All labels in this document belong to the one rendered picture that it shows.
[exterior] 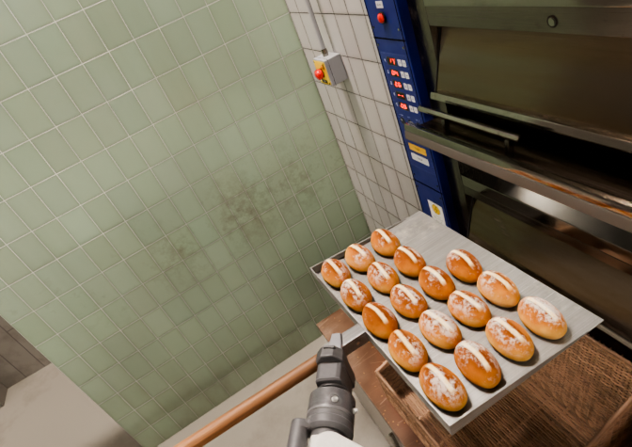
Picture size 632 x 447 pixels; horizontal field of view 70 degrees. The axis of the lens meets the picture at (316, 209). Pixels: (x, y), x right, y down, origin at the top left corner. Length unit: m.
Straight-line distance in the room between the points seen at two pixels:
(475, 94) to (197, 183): 1.27
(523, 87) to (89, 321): 1.91
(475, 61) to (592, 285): 0.61
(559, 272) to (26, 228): 1.83
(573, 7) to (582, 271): 0.65
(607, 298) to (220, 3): 1.59
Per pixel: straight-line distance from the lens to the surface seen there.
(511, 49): 1.09
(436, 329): 0.94
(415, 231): 1.25
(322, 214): 2.30
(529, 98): 1.06
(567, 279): 1.34
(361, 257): 1.14
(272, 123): 2.05
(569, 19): 0.95
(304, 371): 0.98
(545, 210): 1.25
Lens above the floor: 1.96
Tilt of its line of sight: 32 degrees down
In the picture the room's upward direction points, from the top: 24 degrees counter-clockwise
